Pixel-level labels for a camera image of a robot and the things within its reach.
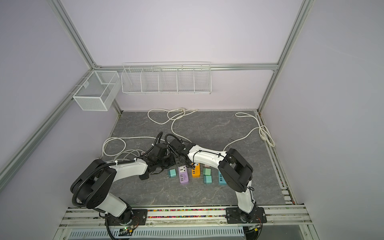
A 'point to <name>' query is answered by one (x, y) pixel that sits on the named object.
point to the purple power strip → (183, 174)
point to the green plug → (207, 171)
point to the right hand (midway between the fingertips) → (181, 161)
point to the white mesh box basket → (96, 92)
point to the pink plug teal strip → (206, 166)
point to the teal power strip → (221, 179)
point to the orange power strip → (196, 172)
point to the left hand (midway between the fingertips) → (179, 162)
